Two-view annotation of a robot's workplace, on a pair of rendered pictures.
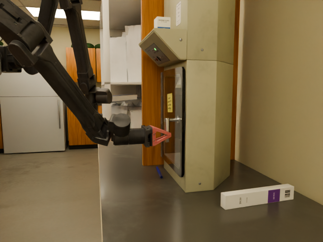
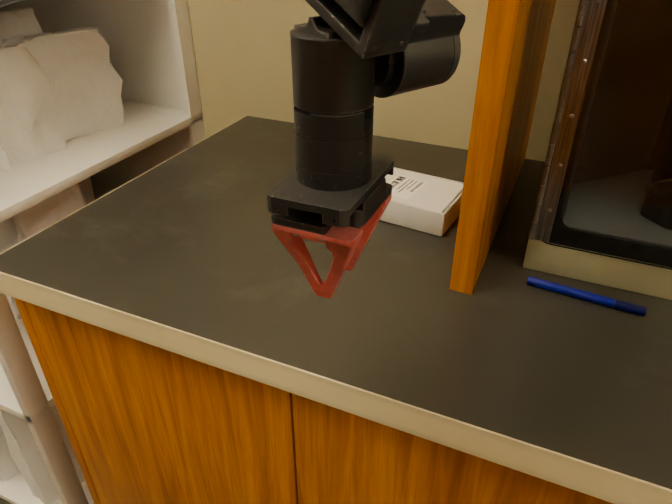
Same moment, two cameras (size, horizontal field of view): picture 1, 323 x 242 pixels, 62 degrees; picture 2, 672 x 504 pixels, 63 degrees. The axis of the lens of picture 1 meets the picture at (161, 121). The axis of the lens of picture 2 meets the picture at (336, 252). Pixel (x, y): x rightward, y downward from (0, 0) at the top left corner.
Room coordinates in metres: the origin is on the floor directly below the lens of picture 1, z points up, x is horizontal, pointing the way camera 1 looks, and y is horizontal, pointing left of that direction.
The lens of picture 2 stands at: (1.06, 0.64, 1.36)
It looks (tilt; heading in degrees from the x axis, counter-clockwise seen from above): 32 degrees down; 308
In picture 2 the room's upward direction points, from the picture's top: straight up
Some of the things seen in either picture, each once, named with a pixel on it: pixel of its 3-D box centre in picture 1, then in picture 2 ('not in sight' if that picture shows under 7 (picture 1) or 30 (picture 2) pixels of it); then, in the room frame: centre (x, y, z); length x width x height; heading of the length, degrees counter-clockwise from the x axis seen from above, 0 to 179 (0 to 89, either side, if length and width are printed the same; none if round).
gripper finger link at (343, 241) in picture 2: not in sight; (330, 240); (1.29, 0.35, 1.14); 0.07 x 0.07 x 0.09; 14
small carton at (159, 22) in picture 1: (162, 27); not in sight; (1.03, 0.00, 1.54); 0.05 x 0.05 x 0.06; 15
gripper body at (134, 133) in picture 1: (138, 136); not in sight; (0.94, 0.08, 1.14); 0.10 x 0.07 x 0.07; 13
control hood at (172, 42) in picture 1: (159, 50); not in sight; (1.07, 0.01, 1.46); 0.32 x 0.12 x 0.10; 14
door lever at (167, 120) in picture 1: (171, 129); not in sight; (0.97, -0.04, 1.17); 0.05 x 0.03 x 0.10; 103
